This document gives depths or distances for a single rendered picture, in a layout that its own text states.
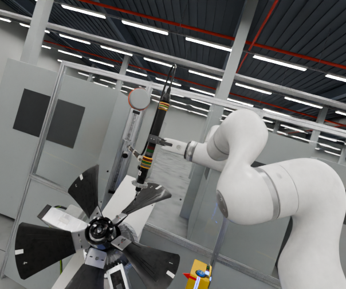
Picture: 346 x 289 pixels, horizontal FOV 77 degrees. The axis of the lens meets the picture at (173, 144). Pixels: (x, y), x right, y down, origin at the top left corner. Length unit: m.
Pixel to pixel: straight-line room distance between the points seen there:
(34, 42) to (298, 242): 6.87
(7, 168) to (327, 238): 3.49
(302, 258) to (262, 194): 0.12
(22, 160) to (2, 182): 0.41
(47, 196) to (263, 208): 2.00
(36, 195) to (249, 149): 2.07
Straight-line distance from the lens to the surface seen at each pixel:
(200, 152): 0.84
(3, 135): 3.64
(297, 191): 0.43
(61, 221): 1.30
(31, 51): 6.93
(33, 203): 2.34
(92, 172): 1.20
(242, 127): 0.48
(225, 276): 1.78
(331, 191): 0.47
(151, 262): 1.00
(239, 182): 0.40
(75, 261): 1.33
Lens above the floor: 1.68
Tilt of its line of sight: 2 degrees down
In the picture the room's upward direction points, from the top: 17 degrees clockwise
